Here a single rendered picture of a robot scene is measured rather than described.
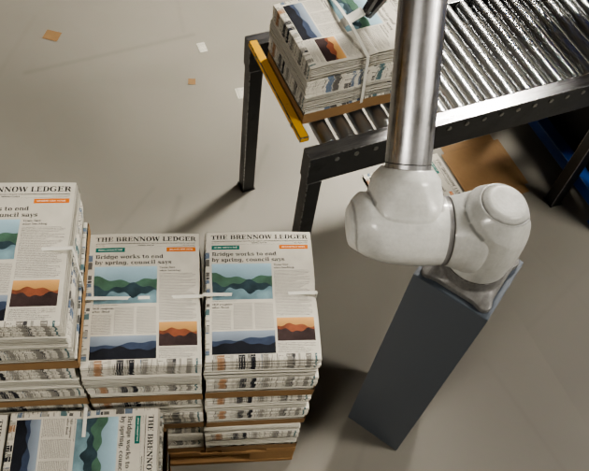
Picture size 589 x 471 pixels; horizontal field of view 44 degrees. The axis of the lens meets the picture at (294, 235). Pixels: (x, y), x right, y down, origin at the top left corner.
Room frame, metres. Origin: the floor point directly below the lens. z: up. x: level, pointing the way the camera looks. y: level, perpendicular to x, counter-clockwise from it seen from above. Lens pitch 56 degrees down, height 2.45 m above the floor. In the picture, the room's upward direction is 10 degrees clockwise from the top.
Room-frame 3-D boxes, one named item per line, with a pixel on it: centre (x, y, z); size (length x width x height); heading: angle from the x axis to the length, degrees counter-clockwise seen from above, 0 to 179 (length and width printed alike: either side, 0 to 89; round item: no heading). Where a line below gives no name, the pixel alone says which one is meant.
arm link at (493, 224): (0.96, -0.41, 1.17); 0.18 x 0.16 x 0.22; 99
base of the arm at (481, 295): (0.97, -0.43, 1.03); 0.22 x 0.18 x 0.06; 153
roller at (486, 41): (2.01, -0.56, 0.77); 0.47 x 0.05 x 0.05; 31
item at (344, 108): (1.65, 0.04, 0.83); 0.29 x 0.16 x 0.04; 31
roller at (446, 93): (1.88, -0.34, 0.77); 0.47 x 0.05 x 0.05; 31
